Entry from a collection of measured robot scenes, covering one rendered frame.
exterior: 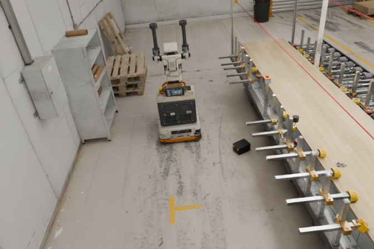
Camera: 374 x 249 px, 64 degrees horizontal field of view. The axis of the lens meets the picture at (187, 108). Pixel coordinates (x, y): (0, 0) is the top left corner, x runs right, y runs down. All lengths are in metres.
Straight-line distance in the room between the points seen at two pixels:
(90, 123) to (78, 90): 0.55
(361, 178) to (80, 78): 3.49
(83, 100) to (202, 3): 6.81
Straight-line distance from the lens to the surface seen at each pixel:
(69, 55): 4.32
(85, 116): 4.71
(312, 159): 2.63
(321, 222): 2.72
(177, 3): 10.45
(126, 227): 3.62
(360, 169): 2.94
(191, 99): 4.20
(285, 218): 3.59
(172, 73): 4.42
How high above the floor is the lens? 2.76
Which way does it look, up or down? 31 degrees down
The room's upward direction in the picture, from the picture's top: 6 degrees counter-clockwise
